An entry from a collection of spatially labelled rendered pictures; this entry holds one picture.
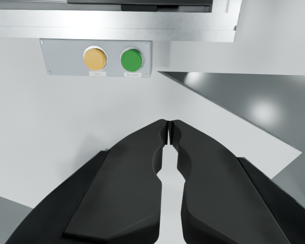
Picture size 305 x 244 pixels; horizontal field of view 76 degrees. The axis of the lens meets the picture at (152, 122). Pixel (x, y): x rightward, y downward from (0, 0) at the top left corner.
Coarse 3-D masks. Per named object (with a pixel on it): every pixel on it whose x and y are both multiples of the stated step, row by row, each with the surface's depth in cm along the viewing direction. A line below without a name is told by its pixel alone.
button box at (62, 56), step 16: (48, 48) 37; (64, 48) 37; (80, 48) 37; (112, 48) 36; (128, 48) 36; (144, 48) 36; (48, 64) 39; (64, 64) 38; (80, 64) 38; (112, 64) 38; (144, 64) 37
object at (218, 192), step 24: (192, 144) 9; (216, 144) 9; (192, 168) 8; (216, 168) 8; (240, 168) 8; (192, 192) 7; (216, 192) 7; (240, 192) 7; (192, 216) 6; (216, 216) 6; (240, 216) 6; (264, 216) 6; (192, 240) 6; (216, 240) 6; (240, 240) 5; (264, 240) 5; (288, 240) 5
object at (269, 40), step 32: (256, 0) 40; (288, 0) 40; (256, 32) 43; (288, 32) 42; (0, 64) 49; (32, 64) 49; (160, 64) 47; (192, 64) 47; (224, 64) 46; (256, 64) 46; (288, 64) 45
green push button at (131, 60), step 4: (124, 52) 36; (128, 52) 35; (132, 52) 35; (136, 52) 35; (124, 56) 36; (128, 56) 36; (132, 56) 36; (136, 56) 36; (140, 56) 36; (124, 60) 36; (128, 60) 36; (132, 60) 36; (136, 60) 36; (140, 60) 36; (124, 64) 36; (128, 64) 36; (132, 64) 36; (136, 64) 36; (140, 64) 36; (124, 68) 37; (128, 68) 37; (132, 68) 37; (136, 68) 37
